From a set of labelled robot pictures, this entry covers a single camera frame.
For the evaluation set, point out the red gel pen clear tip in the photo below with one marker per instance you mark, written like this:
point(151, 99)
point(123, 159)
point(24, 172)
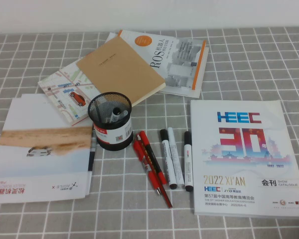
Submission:
point(145, 164)

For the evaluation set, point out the white marker black cap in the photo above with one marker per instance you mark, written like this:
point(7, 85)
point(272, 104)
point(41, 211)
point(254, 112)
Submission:
point(114, 115)
point(168, 159)

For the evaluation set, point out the black mesh pen holder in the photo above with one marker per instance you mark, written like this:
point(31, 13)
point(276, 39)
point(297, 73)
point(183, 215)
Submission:
point(109, 137)

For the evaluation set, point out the thin dark red pencil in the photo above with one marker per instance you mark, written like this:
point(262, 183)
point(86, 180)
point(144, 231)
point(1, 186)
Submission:
point(167, 199)

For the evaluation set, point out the white orange ROS book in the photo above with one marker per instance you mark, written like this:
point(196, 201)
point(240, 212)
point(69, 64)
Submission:
point(174, 59)

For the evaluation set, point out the white ROS robot book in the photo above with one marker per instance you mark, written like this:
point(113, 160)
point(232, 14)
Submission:
point(189, 93)

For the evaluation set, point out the map cover book red car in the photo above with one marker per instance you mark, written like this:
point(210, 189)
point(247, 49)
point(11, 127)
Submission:
point(64, 99)

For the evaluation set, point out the HEEC show catalogue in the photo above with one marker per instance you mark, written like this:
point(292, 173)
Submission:
point(239, 161)

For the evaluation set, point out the brown kraft notebook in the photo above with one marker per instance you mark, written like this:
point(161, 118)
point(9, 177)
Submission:
point(119, 69)

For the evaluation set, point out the red black pen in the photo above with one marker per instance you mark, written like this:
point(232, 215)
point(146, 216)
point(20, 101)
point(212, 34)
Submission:
point(144, 138)

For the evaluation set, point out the grey pen with dark tip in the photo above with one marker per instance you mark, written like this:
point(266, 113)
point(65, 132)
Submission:
point(124, 114)

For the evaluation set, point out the white AgileX desert brochure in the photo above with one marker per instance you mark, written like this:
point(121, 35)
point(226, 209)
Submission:
point(40, 161)

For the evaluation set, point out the grey white checked tablecloth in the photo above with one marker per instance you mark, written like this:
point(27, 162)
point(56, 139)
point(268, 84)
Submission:
point(239, 74)

